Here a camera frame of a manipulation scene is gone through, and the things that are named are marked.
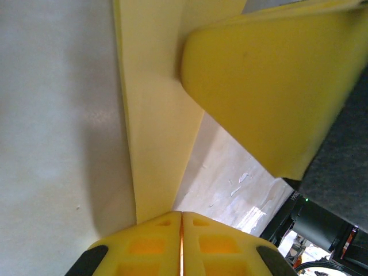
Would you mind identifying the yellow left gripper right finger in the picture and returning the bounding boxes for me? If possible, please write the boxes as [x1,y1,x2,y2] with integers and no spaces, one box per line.
[183,211,298,276]

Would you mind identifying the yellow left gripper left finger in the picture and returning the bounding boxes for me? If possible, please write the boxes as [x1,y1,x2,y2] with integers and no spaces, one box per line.
[64,211,182,276]

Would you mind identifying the yellow paper sheet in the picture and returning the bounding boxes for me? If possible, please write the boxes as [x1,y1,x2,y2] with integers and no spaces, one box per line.
[113,0,248,225]

